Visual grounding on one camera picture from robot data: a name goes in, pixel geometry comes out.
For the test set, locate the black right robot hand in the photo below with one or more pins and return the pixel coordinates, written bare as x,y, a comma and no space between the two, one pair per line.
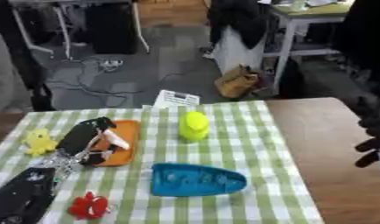
371,144

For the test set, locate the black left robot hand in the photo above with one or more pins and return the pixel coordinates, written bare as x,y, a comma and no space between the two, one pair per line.
83,135

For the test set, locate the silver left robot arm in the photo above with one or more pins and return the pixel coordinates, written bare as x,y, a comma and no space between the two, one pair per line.
22,192

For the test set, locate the orange plastic tray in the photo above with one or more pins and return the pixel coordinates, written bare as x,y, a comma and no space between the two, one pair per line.
127,131

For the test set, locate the yellow octopus toy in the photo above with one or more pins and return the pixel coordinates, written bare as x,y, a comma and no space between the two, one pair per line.
39,142

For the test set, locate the red crab toy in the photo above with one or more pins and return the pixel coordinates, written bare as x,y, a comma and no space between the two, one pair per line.
88,207

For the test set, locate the white power strip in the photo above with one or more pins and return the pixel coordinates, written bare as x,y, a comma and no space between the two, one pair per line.
111,63

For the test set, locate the black bag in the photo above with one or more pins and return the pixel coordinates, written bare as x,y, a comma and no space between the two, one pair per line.
291,79

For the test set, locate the yellow-green duck toy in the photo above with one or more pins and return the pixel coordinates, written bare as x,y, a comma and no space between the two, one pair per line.
193,126

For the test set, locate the black computer case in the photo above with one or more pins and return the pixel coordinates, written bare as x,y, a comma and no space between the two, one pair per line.
114,29

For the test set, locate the blue boat toy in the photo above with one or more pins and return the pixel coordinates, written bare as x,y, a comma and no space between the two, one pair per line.
195,180

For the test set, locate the white table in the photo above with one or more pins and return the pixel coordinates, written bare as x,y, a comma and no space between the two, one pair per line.
308,13

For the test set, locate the brown bag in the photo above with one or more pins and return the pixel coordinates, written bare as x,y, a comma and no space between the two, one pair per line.
236,82

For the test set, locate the white chair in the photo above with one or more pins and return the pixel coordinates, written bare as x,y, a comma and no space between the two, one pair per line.
236,52

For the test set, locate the black jacket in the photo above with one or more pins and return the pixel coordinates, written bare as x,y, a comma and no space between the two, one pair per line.
239,20

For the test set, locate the white desk frame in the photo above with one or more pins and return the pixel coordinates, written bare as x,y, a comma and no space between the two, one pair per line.
63,29

